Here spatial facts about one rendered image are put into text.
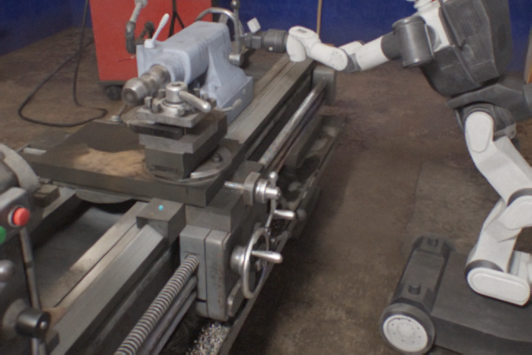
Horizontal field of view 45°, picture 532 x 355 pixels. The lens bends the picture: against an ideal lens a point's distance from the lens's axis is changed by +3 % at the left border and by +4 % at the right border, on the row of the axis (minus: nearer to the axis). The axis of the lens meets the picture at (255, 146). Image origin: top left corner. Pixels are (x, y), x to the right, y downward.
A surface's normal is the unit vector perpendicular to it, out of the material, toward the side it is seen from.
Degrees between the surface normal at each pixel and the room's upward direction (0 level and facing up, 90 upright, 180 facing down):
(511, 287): 90
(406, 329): 90
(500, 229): 110
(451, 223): 0
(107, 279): 36
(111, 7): 90
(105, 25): 90
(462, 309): 0
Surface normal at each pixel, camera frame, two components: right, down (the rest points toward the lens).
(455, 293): 0.00, -0.90
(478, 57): -0.55, 0.44
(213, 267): -0.33, 0.41
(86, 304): 0.55, -0.65
